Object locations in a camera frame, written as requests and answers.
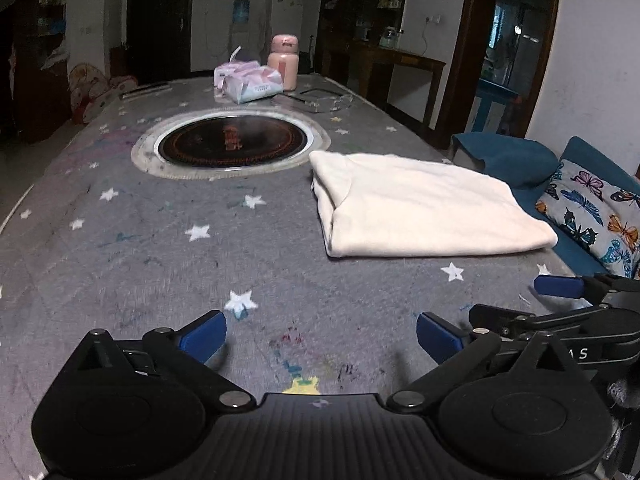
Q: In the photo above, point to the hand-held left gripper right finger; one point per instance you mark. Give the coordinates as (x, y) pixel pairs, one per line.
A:
(440, 335)

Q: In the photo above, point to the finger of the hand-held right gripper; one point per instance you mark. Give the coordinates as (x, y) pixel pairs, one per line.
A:
(550, 321)
(560, 286)

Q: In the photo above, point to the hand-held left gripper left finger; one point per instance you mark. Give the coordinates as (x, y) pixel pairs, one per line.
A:
(205, 332)

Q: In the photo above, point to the cream long-sleeve top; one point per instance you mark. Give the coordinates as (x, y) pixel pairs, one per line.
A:
(425, 200)

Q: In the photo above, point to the butterfly print cushion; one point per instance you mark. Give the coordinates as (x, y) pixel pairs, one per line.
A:
(590, 205)

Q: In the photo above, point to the blue sofa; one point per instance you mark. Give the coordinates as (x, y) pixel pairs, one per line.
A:
(505, 160)

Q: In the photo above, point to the round built-in induction hob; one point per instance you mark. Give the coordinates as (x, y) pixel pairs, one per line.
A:
(230, 142)

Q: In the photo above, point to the small blue table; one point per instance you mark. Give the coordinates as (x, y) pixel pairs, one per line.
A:
(492, 90)

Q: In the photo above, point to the pastel tissue pack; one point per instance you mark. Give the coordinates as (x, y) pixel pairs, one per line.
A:
(250, 85)

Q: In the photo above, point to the pink floral fabric seat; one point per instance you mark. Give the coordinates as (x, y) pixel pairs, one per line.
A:
(85, 85)

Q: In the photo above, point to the pink bottle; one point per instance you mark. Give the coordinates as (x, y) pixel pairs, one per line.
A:
(283, 67)

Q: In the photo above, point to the brown wooden side table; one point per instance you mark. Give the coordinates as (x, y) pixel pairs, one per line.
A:
(400, 57)

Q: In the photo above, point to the clear glass jar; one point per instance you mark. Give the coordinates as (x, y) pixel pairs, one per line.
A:
(389, 39)

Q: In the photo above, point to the arched wooden shelf cabinet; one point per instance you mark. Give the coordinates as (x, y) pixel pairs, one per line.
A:
(30, 85)

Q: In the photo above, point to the dark wooden door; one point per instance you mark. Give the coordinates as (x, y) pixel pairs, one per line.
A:
(160, 25)

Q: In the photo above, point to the water dispenser with blue bottle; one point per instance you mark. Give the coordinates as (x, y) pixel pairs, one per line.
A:
(241, 10)

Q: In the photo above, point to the dark wooden bookcase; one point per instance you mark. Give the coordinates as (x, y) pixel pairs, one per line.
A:
(345, 20)

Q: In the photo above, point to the white fridge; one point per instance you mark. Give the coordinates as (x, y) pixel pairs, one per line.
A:
(287, 10)

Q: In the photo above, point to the brown wooden door frame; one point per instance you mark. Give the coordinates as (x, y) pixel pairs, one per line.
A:
(465, 60)

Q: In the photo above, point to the white wall socket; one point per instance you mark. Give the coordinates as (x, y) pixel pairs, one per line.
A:
(433, 19)

